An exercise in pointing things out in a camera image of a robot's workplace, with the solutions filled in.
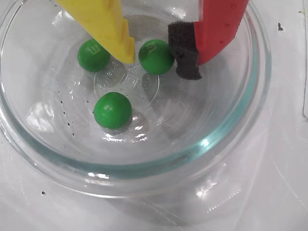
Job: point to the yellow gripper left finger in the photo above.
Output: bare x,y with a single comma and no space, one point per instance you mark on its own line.
101,21

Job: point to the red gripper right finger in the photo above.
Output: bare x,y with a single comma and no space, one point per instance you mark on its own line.
216,29

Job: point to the green round pill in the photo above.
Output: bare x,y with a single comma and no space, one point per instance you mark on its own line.
91,60
156,57
112,110

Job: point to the glass bowl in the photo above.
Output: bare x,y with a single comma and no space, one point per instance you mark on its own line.
192,120

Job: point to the white table cloth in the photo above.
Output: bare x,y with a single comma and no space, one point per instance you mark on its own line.
276,168

